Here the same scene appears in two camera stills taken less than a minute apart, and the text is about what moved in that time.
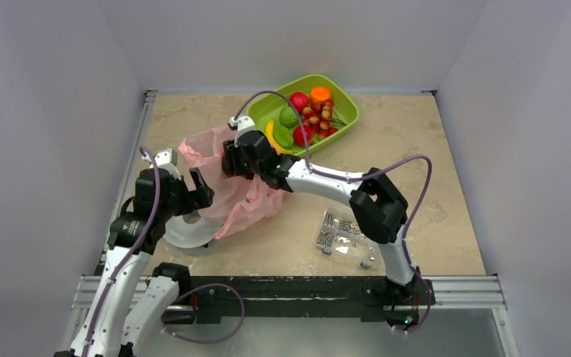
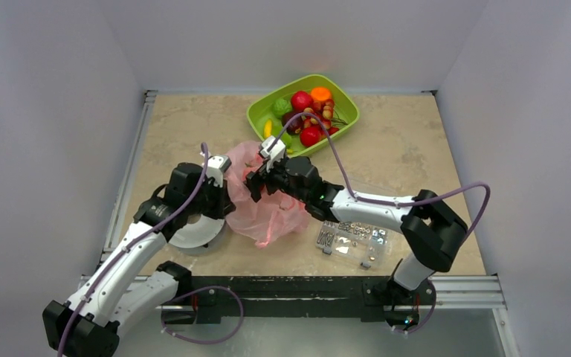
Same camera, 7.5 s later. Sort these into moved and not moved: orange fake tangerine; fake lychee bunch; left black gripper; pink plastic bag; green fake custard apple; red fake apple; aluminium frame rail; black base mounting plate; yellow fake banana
Moved: left black gripper; pink plastic bag; green fake custard apple
Not moved: yellow fake banana; red fake apple; orange fake tangerine; black base mounting plate; aluminium frame rail; fake lychee bunch
